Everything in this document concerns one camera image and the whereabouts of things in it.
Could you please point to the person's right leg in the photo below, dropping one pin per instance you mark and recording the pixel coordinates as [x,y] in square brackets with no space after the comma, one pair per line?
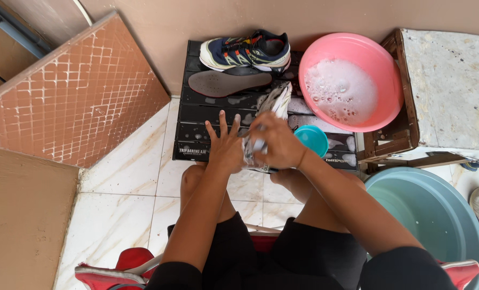
[304,193]

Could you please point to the soapy foam water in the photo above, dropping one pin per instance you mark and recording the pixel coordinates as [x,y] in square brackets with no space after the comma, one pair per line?
[340,92]

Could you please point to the person's right fingers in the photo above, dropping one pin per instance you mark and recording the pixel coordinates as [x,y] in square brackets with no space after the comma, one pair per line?
[261,131]

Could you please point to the pink plastic basin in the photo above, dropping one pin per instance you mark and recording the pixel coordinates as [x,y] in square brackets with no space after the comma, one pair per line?
[386,76]

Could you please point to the navy and cream sneaker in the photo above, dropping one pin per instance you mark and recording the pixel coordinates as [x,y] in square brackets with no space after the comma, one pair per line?
[223,56]

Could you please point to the person's leg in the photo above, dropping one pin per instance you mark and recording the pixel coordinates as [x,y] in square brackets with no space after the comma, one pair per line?
[304,193]
[191,185]

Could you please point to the brown board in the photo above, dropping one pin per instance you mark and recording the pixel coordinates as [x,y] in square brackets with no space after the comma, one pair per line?
[21,217]

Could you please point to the person's left hand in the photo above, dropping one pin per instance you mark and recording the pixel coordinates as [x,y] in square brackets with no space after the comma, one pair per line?
[223,153]

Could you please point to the person's right hand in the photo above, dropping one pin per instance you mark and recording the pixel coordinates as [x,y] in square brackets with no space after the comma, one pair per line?
[282,145]

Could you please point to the grey shoe insole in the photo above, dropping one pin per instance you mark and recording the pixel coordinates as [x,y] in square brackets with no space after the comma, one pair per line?
[223,83]

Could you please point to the small teal plastic bowl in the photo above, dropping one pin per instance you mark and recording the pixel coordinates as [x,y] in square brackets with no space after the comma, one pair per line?
[313,139]

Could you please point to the soapy white sneaker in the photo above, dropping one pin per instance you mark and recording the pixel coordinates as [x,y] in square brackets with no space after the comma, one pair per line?
[278,100]

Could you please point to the brown patterned floor tile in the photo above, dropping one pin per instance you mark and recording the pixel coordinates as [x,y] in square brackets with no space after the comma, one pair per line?
[74,96]

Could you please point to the person's black shorts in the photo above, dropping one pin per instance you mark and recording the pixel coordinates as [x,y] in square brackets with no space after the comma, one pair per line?
[304,257]

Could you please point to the large grey-blue plastic basin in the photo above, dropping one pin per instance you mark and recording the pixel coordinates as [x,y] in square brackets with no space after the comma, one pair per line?
[425,217]

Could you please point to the wooden stand with stone top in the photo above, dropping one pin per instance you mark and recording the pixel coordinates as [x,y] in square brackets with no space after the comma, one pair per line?
[449,88]

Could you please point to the black shoe insole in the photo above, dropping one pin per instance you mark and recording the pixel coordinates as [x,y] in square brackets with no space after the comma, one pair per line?
[243,71]

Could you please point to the grey-blue metal bar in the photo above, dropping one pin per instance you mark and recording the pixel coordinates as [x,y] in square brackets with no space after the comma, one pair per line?
[13,28]

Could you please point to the person's left leg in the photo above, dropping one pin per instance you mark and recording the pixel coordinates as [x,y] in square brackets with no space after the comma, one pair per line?
[191,185]

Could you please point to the brown wooden door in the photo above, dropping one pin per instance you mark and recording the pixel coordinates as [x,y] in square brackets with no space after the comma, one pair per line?
[1,60]

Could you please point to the white scrub brush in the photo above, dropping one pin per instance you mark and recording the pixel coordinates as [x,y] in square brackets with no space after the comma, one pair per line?
[259,147]

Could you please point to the black slatted folding table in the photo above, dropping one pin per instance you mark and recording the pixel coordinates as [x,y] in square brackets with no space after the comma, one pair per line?
[207,116]

